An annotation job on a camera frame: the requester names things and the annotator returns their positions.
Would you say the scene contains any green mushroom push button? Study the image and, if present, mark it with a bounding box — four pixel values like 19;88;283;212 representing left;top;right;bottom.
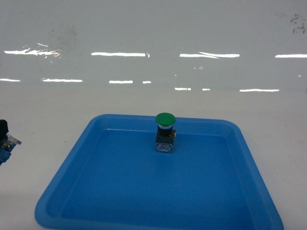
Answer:
155;112;176;153

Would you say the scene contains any blue plastic tray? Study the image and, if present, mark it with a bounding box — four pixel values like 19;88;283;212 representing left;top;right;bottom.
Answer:
35;115;283;230

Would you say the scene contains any red mushroom push button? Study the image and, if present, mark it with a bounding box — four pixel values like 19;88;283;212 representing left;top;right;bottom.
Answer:
0;119;22;165

